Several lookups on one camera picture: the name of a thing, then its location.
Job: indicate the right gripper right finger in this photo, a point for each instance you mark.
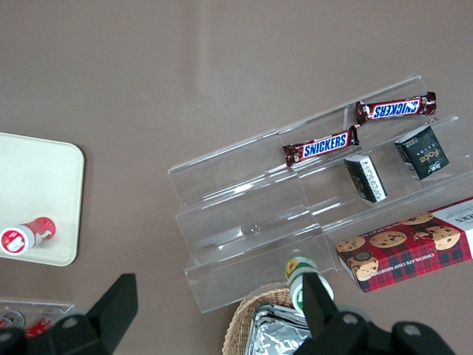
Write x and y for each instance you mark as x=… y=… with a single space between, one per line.
x=332 y=329

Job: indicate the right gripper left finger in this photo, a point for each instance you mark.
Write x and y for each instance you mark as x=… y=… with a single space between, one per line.
x=96 y=325

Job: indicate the oval tan wicker basket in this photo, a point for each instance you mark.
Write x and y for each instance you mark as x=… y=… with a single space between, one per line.
x=244 y=314

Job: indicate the beige plastic tray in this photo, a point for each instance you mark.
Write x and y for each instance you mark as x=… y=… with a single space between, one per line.
x=37 y=185

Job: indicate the clear acrylic bottle rack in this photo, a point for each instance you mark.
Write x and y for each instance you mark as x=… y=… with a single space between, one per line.
x=55 y=307

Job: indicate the red cola bottle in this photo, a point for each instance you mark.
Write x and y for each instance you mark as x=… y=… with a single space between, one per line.
x=11 y=320
x=41 y=324

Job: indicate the aluminium foil container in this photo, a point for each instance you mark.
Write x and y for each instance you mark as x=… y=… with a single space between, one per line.
x=273 y=333

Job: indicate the green white yogurt cup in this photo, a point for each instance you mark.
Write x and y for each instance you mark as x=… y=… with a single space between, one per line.
x=297 y=271

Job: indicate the red tartan cookie box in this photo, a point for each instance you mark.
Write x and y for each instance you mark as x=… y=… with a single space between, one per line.
x=406 y=251

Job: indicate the red yogurt cup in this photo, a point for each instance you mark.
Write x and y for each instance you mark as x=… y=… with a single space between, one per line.
x=26 y=236

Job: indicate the clear acrylic tiered stand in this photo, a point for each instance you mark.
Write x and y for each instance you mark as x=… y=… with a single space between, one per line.
x=240 y=207

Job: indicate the small black box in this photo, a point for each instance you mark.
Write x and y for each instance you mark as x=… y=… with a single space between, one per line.
x=366 y=179
x=423 y=153

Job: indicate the Snickers chocolate bar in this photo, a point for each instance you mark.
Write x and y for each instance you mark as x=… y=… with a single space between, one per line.
x=395 y=108
x=321 y=146

